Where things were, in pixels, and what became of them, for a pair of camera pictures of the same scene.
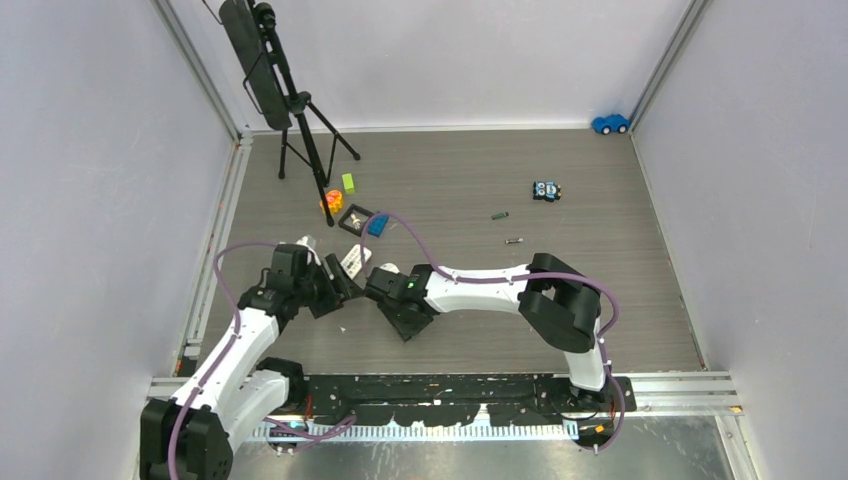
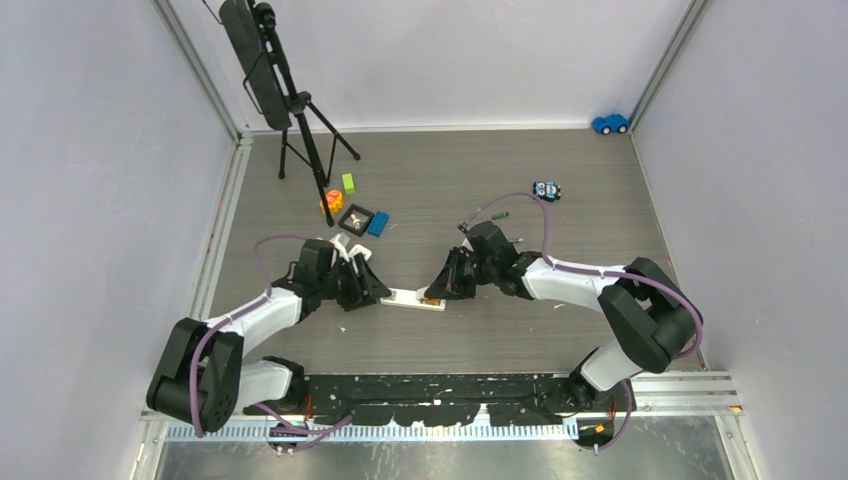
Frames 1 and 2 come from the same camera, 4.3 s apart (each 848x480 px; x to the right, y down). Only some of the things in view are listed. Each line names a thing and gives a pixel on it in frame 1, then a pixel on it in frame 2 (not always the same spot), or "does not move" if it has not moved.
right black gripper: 406,331 to 450,284
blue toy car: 611,123 does not move
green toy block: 348,183 does not move
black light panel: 241,23 does not move
